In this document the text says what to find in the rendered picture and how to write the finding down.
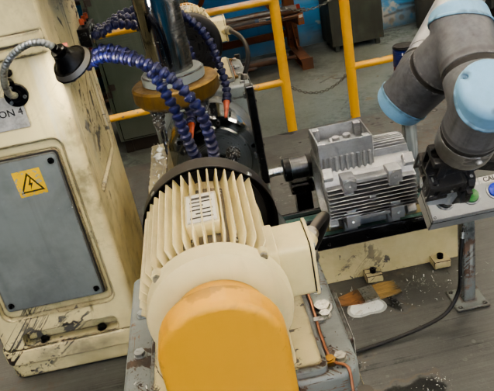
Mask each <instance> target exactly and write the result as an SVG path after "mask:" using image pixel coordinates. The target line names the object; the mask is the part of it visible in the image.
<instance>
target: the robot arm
mask: <svg viewBox="0 0 494 391"><path fill-rule="evenodd" d="M444 99H446V102H447V110H446V112H445V114H444V118H443V119H442V121H441V123H440V126H439V129H438V131H437V134H436V137H435V141H434V144H430V145H427V149H426V151H425V152H423V153H418V155H417V157H416V160H415V163H414V165H413V168H419V170H420V174H421V175H425V176H423V177H422V180H423V182H422V183H421V184H420V187H421V189H422V190H423V194H424V197H426V199H425V202H427V203H426V204H427V205H428V206H431V205H437V204H445V205H453V204H457V203H464V202H468V201H469V200H470V198H471V195H472V194H473V191H472V189H473V188H474V187H475V183H476V177H475V173H474V171H476V170H486V171H494V18H493V16H492V14H491V12H490V10H489V7H488V6H487V4H486V3H485V0H435V1H434V3H433V4H432V6H431V8H430V11H429V12H428V13H427V16H426V18H425V19H424V21H423V23H422V25H421V26H420V28H419V30H418V32H417V33H416V35H415V37H414V39H413V41H412V43H411V44H410V46H409V48H408V50H407V51H406V52H405V53H404V54H403V56H402V58H401V60H400V62H399V63H398V65H397V67H396V69H395V70H394V72H393V74H392V75H391V77H390V78H389V79H388V80H387V81H385V82H384V83H383V84H382V86H381V88H380V89H379V91H378V104H379V105H380V107H381V109H382V111H383V112H384V114H386V115H387V117H388V118H390V119H391V120H393V121H394V122H396V123H398V124H401V125H404V126H412V125H415V124H417V123H418V122H419V121H420V120H423V119H425V118H426V117H427V114H428V113H429V112H431V111H432V110H433V109H434V108H435V107H436V106H437V105H439V104H440V103H441V102H442V101H443V100H444ZM419 159H420V163H419V164H417V162H418V160H419ZM430 196H432V197H430Z"/></svg>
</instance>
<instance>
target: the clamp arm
mask: <svg viewBox="0 0 494 391"><path fill-rule="evenodd" d="M244 89H245V92H243V95H244V98H245V99H247V106H248V110H249V115H250V122H251V127H252V131H253V136H254V143H255V148H256V151H254V156H255V158H257V160H258V164H259V169H260V173H261V179H262V180H263V181H264V182H265V184H268V183H270V182H271V181H270V179H271V178H273V176H270V175H273V173H272V172H271V173H269V172H270V171H272V170H271V169H270V170H269V169H268V163H267V159H266V154H265V150H264V141H263V137H262V132H261V125H260V120H259V115H258V110H257V103H256V98H255V94H254V86H253V84H252V83H251V82H250V83H246V84H244Z"/></svg>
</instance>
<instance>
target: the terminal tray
mask: <svg viewBox="0 0 494 391"><path fill-rule="evenodd" d="M355 121H358V122H355ZM313 130H315V131H313ZM364 133H367V134H364ZM309 138H310V144H311V148H312V153H313V155H314V156H315V157H316V158H314V157H313V159H314V161H315V162H316V165H317V167H318V169H320V171H322V170H323V169H327V168H331V169H332V172H333V171H335V172H338V171H339V170H341V171H344V169H345V168H346V169H347V170H350V168H353V169H355V167H356V166H358V167H359V168H360V167H361V166H362V165H364V166H365V167H366V166H367V164H369V165H372V163H375V160H374V148H373V138H372V134H371V132H370V131H369V130H368V128H367V127H366V126H365V125H364V124H363V123H362V121H361V120H360V119H356V120H351V121H347V122H343V123H336V124H332V125H329V126H321V127H317V128H313V129H309ZM320 142H323V143H322V144H321V143H320ZM316 160H317V161H316ZM317 162H318V164H319V165H318V164H317ZM319 166H320V167H319Z"/></svg>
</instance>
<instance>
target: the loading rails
mask: <svg viewBox="0 0 494 391"><path fill-rule="evenodd" d="M416 207H417V211H416V212H415V213H411V214H406V213H405V216H404V217H400V220H396V221H392V222H388V223H386V221H385V220H379V221H375V222H372V223H365V224H361V225H360V226H359V227H358V228H357V229H355V230H349V231H344V230H343V227H339V229H336V230H330V229H329V228H328V227H327V230H326V233H325V235H324V237H323V240H322V242H321V244H320V246H319V248H318V253H320V259H319V262H320V266H321V268H322V270H323V274H324V275H325V278H326V281H327V284H330V283H334V282H340V281H344V280H348V279H355V278H359V277H363V276H364V278H365V280H366V282H367V283H368V284H370V283H374V282H380V281H384V277H383V272H388V271H391V270H396V269H400V268H406V267H410V266H414V265H421V264H425V263H428V262H430V263H431V264H432V266H433V267H434V269H440V268H446V267H451V259H450V258H453V257H457V256H458V225H453V226H449V227H442V228H438V229H435V230H428V229H427V225H426V223H425V220H424V218H423V214H422V212H421V209H420V205H419V203H418V200H417V203H416ZM320 212H322V211H321V208H320V207H317V208H313V209H307V210H303V211H298V212H295V213H288V214H284V215H282V217H283V218H284V220H285V222H286V223H293V222H297V221H300V222H301V220H300V218H304V220H306V223H307V225H306V226H309V225H310V224H311V222H312V221H313V220H314V218H315V217H316V216H317V214H318V213H320Z"/></svg>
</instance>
